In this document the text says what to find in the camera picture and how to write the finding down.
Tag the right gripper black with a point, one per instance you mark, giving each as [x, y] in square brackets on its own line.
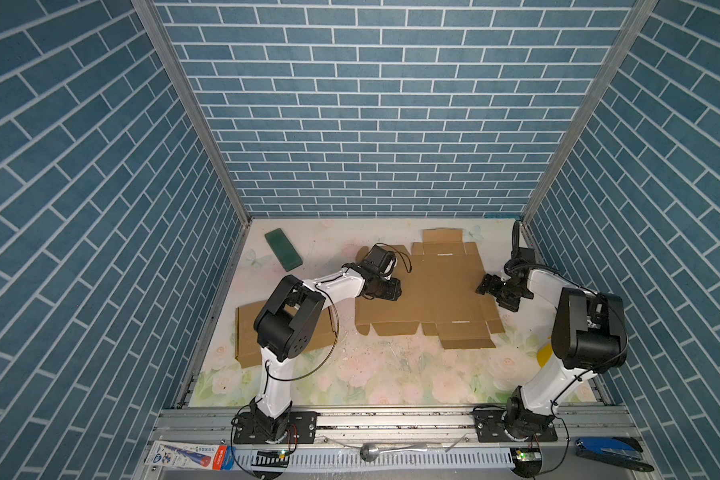
[489, 284]

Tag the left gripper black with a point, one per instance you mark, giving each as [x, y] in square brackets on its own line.
[393, 289]

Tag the cardboard box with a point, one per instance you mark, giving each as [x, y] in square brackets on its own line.
[438, 297]
[287, 331]

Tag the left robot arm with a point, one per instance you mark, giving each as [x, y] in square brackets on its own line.
[274, 395]

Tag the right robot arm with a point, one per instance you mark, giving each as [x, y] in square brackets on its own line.
[588, 336]

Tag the green sponge block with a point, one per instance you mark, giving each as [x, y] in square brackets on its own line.
[283, 249]

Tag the yellow pencil cup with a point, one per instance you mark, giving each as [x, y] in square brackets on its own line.
[544, 354]

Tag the metal spoon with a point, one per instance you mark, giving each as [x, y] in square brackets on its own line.
[371, 452]

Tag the white printed package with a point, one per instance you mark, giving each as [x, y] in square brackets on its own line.
[191, 456]

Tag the blue black pliers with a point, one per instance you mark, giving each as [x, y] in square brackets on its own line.
[623, 452]

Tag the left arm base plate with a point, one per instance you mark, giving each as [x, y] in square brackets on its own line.
[258, 429]

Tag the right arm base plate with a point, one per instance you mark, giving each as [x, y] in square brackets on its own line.
[494, 425]

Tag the white slotted cable duct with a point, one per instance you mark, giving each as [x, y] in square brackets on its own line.
[348, 460]

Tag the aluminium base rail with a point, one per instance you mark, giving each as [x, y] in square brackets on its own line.
[407, 425]

